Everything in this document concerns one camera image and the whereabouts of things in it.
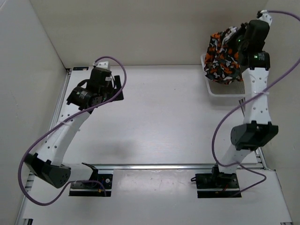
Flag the dark label sticker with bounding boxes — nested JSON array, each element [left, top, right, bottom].
[[72, 67, 89, 71]]

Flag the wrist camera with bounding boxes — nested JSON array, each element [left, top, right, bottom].
[[256, 10, 272, 26], [93, 61, 110, 70]]

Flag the aluminium front rail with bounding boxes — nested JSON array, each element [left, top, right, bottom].
[[70, 163, 265, 171]]

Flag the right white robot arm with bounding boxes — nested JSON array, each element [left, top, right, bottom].
[[210, 16, 278, 188]]

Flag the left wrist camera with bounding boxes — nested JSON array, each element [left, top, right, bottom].
[[93, 61, 110, 70]]

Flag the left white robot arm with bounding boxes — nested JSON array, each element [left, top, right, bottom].
[[24, 67, 124, 188]]

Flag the white plastic basket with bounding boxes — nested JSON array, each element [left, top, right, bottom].
[[200, 53, 247, 97]]

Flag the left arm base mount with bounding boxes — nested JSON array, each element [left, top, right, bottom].
[[69, 163, 113, 197]]

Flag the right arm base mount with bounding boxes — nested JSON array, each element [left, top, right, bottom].
[[190, 165, 242, 199]]

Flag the orange camouflage shorts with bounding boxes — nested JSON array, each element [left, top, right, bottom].
[[203, 26, 243, 85]]

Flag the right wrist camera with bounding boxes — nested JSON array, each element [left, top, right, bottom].
[[256, 10, 272, 26]]

